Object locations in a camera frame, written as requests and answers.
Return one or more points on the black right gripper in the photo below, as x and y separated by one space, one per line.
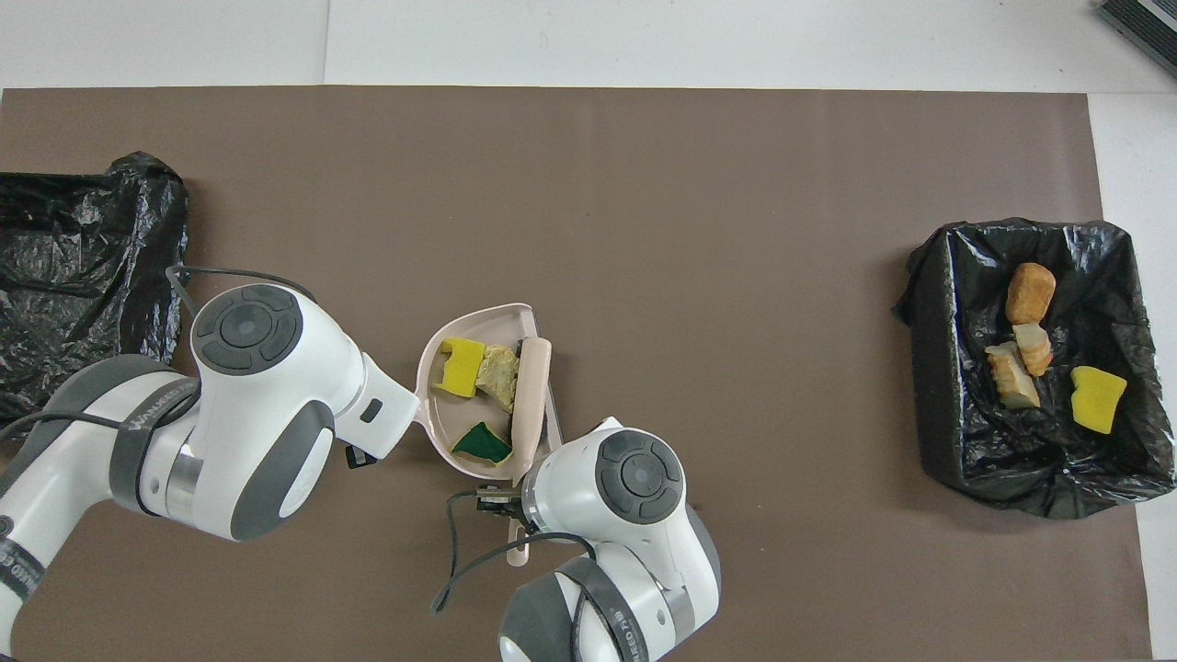
506 506

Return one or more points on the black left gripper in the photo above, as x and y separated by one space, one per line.
360 456

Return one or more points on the green sponge piece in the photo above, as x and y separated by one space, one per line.
480 444

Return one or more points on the beige plastic dustpan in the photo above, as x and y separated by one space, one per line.
441 418

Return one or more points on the beige hand brush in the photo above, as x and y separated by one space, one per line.
533 395

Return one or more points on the yellowish beige foam chunk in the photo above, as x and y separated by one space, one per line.
498 372

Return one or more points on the notched yellow sponge piece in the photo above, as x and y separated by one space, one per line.
462 366

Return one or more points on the pale beige foam chunk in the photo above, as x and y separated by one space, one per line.
1034 349
1011 382

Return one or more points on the brown bread roll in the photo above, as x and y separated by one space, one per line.
1030 292

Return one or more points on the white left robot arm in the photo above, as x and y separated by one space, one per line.
267 405

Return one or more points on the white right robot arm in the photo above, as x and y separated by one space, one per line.
680 570

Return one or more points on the black bag lined bin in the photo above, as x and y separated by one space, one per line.
975 460
83 239

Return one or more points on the brown table mat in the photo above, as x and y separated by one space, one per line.
736 184

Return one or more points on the dark ribbed device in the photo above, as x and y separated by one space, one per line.
1149 28

